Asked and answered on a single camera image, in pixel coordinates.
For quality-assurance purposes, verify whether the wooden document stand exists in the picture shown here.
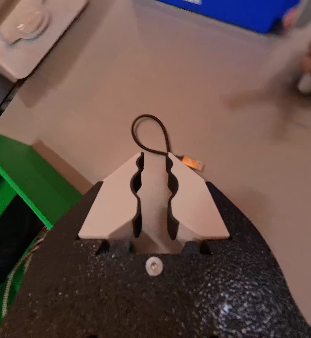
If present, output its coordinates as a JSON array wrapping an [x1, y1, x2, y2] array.
[[0, 0, 89, 81]]

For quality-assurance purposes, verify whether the blue plastic bin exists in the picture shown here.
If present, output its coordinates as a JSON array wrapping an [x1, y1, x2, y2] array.
[[155, 0, 301, 34]]

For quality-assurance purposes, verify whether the green plastic bin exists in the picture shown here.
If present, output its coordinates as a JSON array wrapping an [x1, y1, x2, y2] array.
[[0, 127, 82, 338]]

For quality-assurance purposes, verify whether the grey desk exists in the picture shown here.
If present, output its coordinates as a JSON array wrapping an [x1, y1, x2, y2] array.
[[0, 0, 311, 328]]

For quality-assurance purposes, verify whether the silver braided cable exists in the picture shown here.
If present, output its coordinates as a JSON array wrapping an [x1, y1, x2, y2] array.
[[2, 228, 46, 318]]

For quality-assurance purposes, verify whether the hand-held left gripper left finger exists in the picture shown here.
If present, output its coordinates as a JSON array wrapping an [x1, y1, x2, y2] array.
[[78, 152, 145, 239]]

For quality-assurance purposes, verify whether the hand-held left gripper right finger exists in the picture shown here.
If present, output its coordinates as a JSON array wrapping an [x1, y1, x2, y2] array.
[[166, 153, 230, 241]]

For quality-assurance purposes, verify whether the short black USB cable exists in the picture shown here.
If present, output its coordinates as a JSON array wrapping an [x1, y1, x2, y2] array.
[[131, 114, 205, 171]]

